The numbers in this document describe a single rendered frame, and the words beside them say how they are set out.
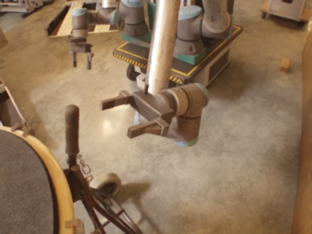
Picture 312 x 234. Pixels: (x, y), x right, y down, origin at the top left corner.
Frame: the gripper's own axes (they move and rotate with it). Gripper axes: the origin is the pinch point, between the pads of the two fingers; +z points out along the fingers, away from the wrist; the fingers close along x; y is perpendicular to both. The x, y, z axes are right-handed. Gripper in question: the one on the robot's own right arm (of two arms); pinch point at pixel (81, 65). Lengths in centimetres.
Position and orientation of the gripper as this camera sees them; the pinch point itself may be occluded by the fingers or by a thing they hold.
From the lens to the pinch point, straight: 149.7
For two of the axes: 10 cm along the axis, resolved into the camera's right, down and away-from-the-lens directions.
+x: -8.5, -2.3, 4.6
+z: -0.4, 9.2, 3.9
